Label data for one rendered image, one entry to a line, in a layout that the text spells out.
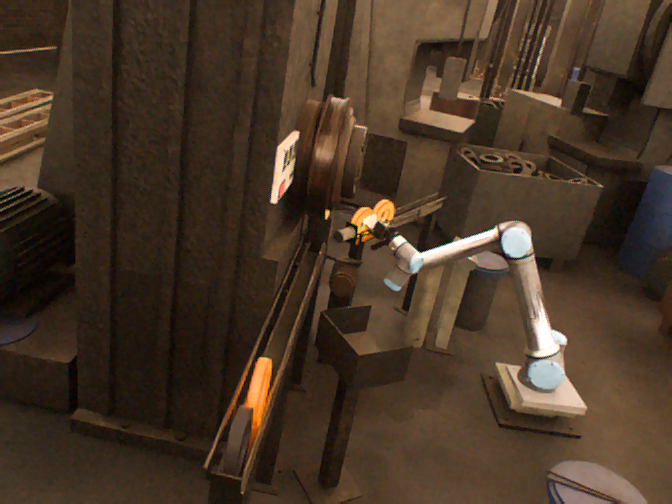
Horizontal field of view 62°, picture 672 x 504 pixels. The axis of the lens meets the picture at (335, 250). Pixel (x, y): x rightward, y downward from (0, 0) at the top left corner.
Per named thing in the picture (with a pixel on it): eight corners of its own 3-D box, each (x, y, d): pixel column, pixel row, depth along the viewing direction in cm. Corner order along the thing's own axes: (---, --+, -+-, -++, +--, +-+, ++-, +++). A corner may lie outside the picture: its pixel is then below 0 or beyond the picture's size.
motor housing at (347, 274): (312, 365, 283) (330, 271, 261) (319, 342, 303) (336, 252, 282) (338, 371, 282) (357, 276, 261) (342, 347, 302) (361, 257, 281)
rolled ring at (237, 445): (256, 391, 141) (243, 389, 141) (238, 449, 125) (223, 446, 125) (250, 443, 150) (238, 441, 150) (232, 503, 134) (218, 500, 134)
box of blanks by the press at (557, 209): (452, 262, 434) (479, 165, 403) (423, 221, 509) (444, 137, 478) (572, 274, 454) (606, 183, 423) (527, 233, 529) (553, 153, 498)
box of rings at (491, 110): (438, 152, 778) (452, 95, 747) (445, 142, 853) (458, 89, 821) (513, 170, 758) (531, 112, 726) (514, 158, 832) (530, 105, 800)
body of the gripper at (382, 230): (385, 217, 272) (403, 232, 267) (378, 230, 276) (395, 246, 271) (376, 219, 266) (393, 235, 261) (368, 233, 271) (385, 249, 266)
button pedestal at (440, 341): (426, 352, 311) (454, 252, 287) (425, 330, 333) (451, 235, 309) (454, 359, 311) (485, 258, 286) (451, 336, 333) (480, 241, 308)
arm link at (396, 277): (401, 287, 275) (415, 268, 270) (396, 295, 265) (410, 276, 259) (385, 275, 276) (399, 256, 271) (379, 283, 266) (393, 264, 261)
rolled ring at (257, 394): (263, 415, 163) (252, 413, 163) (275, 352, 163) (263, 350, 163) (252, 438, 145) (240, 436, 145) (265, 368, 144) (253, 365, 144)
